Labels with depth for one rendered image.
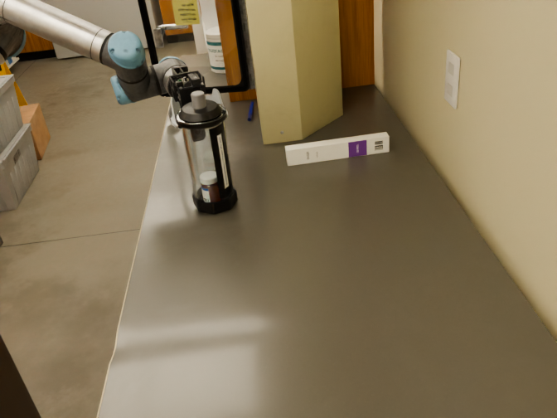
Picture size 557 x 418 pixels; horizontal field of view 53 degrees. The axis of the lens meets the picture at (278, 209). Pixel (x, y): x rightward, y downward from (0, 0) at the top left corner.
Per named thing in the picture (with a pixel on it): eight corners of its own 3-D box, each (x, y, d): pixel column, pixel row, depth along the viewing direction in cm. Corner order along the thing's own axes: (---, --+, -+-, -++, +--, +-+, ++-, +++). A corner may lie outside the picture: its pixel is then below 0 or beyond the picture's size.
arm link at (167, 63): (157, 88, 148) (188, 79, 150) (165, 100, 139) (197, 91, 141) (149, 59, 144) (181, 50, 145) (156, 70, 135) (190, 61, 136)
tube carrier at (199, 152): (244, 201, 127) (233, 115, 115) (200, 216, 124) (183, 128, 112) (228, 181, 135) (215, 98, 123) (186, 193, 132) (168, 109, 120)
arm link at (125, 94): (104, 62, 133) (148, 50, 135) (112, 86, 144) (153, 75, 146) (113, 90, 131) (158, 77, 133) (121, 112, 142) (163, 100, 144)
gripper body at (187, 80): (171, 84, 121) (162, 68, 131) (179, 120, 125) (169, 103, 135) (205, 76, 123) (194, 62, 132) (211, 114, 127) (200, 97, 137)
